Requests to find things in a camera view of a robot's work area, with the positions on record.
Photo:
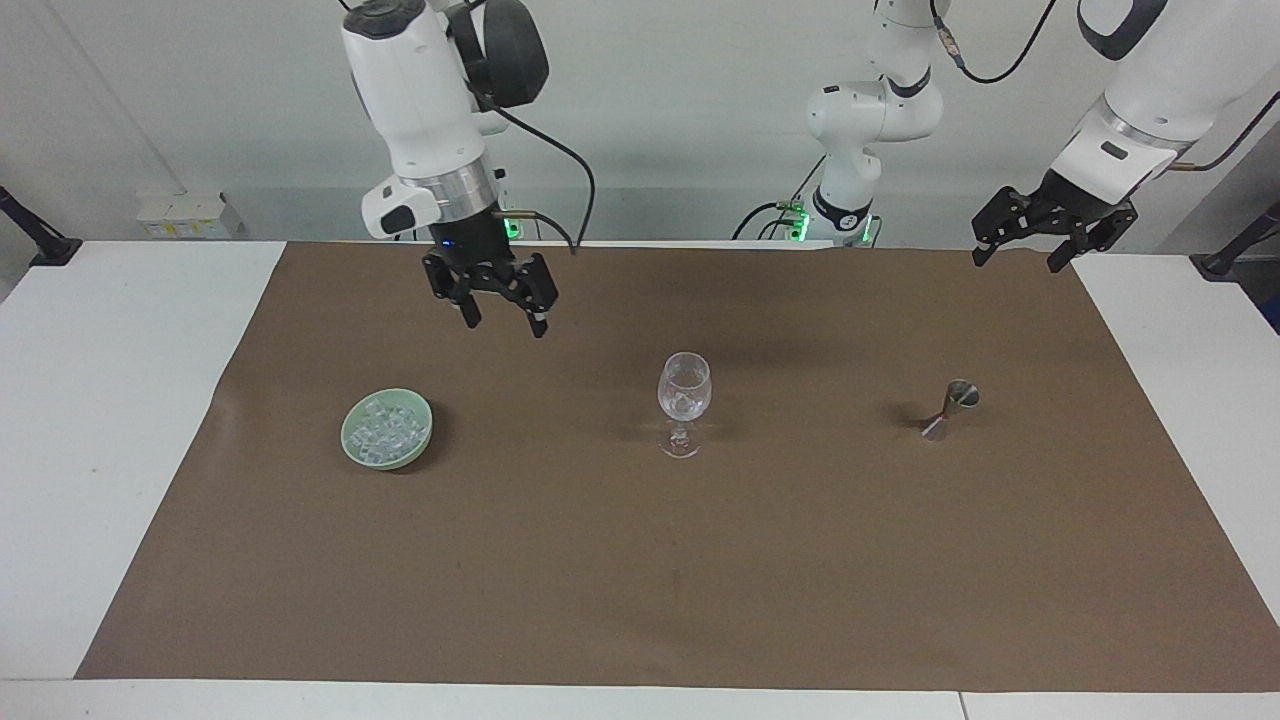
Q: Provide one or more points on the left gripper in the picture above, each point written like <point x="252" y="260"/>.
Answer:
<point x="1080" y="203"/>

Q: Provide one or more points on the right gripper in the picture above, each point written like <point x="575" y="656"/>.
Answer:
<point x="470" y="240"/>

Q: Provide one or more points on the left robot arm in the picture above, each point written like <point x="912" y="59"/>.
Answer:
<point x="1150" y="110"/>

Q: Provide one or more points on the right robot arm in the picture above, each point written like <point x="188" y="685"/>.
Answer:
<point x="420" y="90"/>

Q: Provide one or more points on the clear ice cubes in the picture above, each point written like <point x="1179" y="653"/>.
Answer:
<point x="388" y="430"/>

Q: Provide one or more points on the clear wine glass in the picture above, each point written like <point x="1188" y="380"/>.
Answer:
<point x="684" y="390"/>

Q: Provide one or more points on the black stand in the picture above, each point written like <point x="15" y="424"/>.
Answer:
<point x="40" y="238"/>
<point x="1235" y="250"/>

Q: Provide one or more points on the silver metal jigger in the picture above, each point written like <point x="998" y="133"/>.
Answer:
<point x="950" y="408"/>

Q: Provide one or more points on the green bowl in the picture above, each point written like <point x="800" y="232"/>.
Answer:
<point x="350" y="440"/>

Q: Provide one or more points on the white box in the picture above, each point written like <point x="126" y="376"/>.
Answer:
<point x="190" y="215"/>

